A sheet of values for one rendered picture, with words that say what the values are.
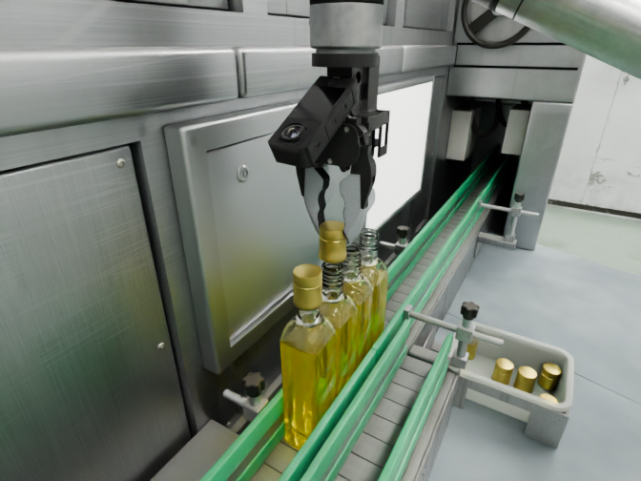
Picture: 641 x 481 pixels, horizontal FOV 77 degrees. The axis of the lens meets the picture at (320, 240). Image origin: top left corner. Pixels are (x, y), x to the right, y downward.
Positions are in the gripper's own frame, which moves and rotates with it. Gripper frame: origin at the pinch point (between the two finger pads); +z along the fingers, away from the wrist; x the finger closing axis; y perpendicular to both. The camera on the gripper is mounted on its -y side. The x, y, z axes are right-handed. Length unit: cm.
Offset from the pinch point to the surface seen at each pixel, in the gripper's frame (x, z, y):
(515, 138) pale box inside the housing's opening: -7, 8, 114
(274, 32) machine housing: 15.0, -22.2, 9.6
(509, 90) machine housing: -3, -8, 104
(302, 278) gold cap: -0.4, 2.8, -7.4
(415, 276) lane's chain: 2, 31, 46
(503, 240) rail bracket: -12, 33, 83
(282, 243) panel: 12.7, 7.7, 6.3
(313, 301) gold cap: -1.4, 5.9, -6.7
